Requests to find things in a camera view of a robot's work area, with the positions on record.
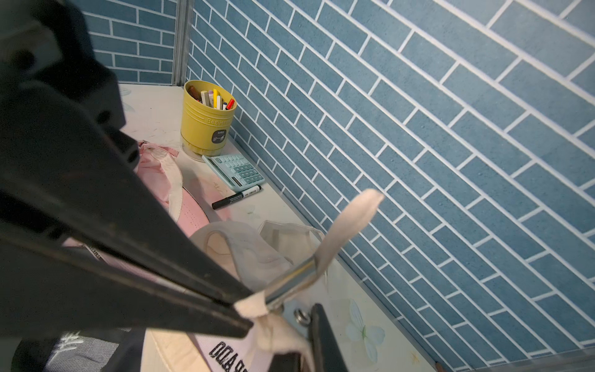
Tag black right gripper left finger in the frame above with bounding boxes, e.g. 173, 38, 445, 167
268, 353, 302, 372

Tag yellow pen holder cup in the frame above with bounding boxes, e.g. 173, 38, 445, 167
181, 80, 238, 157

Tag grey baseball cap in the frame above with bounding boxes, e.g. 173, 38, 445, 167
10, 329, 146, 371

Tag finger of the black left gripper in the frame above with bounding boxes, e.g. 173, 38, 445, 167
0, 92, 254, 339

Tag pink baseball cap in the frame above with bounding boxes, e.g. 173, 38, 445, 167
62, 140, 233, 261

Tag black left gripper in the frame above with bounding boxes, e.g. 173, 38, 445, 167
1, 1, 139, 233

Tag black marker pen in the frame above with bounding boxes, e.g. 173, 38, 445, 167
212, 185, 262, 210

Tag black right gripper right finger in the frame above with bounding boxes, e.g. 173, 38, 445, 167
308, 304, 348, 372

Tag beige Colorado baseball cap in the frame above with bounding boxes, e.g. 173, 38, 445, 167
141, 189, 383, 371

